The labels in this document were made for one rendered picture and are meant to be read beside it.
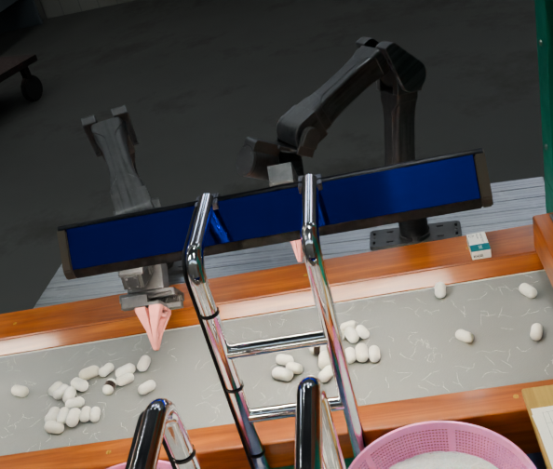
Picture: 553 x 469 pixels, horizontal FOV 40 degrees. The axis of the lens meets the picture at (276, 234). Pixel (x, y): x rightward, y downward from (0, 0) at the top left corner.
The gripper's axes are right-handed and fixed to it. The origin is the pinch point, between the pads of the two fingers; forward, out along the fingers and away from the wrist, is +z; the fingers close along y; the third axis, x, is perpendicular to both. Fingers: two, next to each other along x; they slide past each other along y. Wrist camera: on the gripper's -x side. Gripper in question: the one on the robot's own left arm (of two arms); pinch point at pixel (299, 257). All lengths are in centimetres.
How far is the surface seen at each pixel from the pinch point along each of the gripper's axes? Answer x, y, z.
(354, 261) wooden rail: 13.0, 8.8, -1.2
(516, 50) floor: 265, 99, -180
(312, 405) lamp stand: -63, 8, 33
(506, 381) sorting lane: -8.2, 30.7, 27.6
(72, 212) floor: 201, -138, -104
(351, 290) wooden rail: 8.9, 7.8, 5.5
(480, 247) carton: 8.1, 32.5, 1.5
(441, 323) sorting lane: 2.2, 22.9, 15.3
